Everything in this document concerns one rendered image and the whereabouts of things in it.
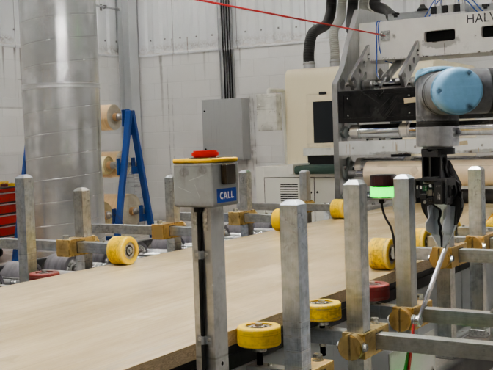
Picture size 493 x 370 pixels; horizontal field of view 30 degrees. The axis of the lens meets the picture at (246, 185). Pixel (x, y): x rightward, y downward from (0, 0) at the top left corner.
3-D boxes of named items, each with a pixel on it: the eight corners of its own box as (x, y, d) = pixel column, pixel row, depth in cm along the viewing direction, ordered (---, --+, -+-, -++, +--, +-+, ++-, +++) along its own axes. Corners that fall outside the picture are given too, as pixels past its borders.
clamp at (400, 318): (433, 321, 208) (432, 299, 207) (410, 332, 196) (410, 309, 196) (409, 319, 211) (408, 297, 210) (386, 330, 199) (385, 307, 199)
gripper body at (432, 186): (413, 206, 194) (411, 149, 193) (428, 203, 201) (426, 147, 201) (448, 207, 190) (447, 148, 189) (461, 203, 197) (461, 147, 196)
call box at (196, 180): (240, 208, 136) (238, 156, 136) (213, 213, 130) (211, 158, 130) (201, 208, 140) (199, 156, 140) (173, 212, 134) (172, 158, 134)
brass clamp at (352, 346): (392, 347, 186) (391, 323, 186) (364, 363, 175) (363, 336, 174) (364, 344, 189) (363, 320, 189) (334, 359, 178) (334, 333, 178)
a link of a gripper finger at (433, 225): (420, 249, 195) (419, 205, 195) (430, 246, 200) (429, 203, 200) (434, 249, 194) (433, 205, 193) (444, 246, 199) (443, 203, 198)
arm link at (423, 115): (420, 66, 189) (409, 69, 199) (421, 127, 190) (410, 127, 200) (465, 64, 189) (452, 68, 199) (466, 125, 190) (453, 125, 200)
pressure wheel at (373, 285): (395, 329, 211) (395, 280, 211) (381, 336, 205) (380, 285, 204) (364, 326, 216) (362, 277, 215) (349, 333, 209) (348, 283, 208)
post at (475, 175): (488, 345, 245) (484, 165, 243) (484, 348, 242) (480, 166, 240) (475, 344, 247) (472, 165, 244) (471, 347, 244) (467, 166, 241)
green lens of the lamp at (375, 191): (402, 195, 203) (401, 185, 203) (391, 197, 198) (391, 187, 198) (376, 195, 206) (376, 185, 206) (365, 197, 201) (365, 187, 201)
